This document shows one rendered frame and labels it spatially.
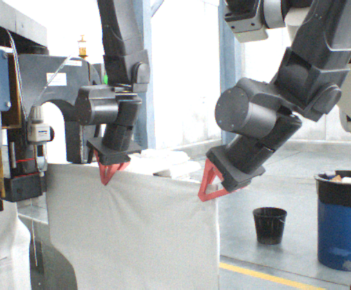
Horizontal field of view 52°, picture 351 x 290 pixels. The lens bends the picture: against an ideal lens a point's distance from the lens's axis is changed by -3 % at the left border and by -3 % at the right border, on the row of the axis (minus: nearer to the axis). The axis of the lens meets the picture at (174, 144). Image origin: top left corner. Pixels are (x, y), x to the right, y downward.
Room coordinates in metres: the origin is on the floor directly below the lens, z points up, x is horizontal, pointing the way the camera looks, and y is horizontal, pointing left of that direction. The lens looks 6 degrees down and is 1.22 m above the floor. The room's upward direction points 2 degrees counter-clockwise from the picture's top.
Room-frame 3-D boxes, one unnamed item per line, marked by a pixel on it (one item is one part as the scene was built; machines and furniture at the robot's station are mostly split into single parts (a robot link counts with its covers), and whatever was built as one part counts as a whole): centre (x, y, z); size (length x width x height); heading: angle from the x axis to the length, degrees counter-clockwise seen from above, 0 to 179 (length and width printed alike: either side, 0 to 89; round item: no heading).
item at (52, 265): (1.48, 0.57, 0.53); 1.05 x 0.02 x 0.41; 52
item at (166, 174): (4.28, 0.03, 0.44); 0.68 x 0.44 x 0.15; 142
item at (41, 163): (0.80, 0.30, 1.11); 0.03 x 0.03 x 0.06
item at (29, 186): (0.82, 0.36, 1.04); 0.08 x 0.06 x 0.05; 142
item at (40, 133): (0.80, 0.30, 1.14); 0.05 x 0.04 x 0.16; 142
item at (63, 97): (0.99, 0.38, 1.21); 0.30 x 0.25 x 0.30; 52
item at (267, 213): (3.05, -0.80, 0.13); 0.30 x 0.30 x 0.26
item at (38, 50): (0.92, 0.35, 1.35); 0.09 x 0.09 x 0.03
